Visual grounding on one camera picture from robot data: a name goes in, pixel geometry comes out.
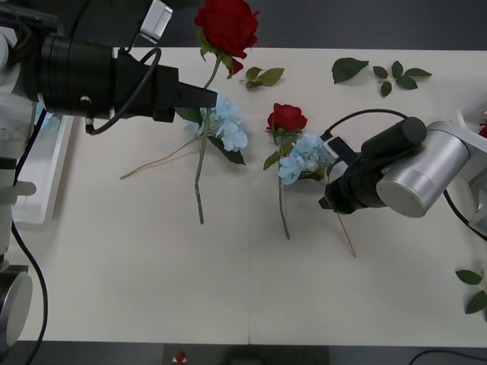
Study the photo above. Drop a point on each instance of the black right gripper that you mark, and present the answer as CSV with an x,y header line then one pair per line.
x,y
346,195

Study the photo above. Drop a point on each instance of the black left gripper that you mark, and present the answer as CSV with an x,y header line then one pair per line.
x,y
152,91

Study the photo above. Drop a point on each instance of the red rose with side bud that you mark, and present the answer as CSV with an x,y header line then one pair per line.
x,y
228,26

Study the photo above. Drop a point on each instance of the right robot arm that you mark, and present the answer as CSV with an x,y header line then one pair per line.
x,y
418,175

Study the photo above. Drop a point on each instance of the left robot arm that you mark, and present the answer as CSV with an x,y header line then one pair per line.
x,y
76,76

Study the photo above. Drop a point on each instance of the yellow-green leaf twig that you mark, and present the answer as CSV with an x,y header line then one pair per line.
x,y
270,76

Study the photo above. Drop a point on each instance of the single large dark green leaf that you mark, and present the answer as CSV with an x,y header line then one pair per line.
x,y
346,70

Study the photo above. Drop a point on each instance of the dark green five-leaf twig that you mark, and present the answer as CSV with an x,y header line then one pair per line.
x,y
406,81

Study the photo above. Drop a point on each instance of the dark green two-leaf twig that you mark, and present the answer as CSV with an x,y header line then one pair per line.
x,y
470,277

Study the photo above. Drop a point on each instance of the shallow white box with ribs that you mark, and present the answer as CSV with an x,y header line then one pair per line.
x,y
45,182

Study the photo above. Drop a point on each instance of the small red knob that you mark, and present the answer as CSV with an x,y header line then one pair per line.
x,y
180,357

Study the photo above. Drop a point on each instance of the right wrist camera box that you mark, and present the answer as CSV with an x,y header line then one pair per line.
x,y
336,149

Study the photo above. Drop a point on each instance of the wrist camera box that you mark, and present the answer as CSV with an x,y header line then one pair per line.
x,y
336,149
156,21

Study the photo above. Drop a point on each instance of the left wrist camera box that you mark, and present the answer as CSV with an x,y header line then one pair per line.
x,y
156,21

